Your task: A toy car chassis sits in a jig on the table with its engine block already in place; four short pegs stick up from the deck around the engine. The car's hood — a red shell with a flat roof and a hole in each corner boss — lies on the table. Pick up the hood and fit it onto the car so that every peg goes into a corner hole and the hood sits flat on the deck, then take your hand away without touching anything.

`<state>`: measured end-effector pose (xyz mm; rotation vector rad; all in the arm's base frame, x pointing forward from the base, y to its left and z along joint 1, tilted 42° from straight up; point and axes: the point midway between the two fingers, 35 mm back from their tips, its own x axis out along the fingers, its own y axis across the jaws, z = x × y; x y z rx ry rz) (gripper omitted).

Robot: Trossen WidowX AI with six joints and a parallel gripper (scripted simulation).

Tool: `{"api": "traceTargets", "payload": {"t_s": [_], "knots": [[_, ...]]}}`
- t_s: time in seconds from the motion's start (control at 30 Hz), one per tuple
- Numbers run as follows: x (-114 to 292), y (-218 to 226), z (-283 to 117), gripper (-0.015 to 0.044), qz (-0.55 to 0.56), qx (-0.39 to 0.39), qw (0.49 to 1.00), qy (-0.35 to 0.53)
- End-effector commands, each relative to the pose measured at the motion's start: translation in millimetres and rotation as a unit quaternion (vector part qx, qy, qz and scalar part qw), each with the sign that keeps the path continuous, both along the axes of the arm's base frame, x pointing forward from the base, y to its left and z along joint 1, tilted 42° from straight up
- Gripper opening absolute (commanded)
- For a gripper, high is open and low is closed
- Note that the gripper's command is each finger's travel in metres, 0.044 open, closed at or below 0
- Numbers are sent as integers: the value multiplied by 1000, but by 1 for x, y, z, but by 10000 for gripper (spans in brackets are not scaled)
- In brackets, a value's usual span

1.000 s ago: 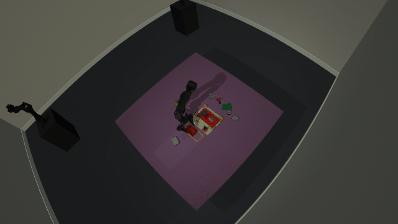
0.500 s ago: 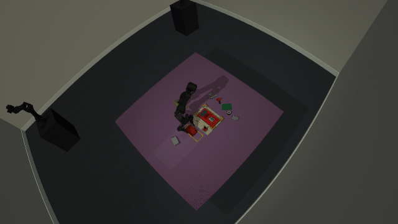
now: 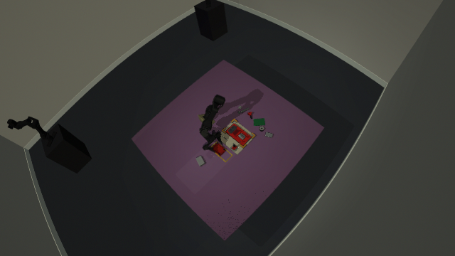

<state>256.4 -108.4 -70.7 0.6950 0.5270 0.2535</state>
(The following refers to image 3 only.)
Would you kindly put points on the dark green flat square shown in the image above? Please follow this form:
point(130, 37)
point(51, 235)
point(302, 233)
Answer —
point(258, 122)

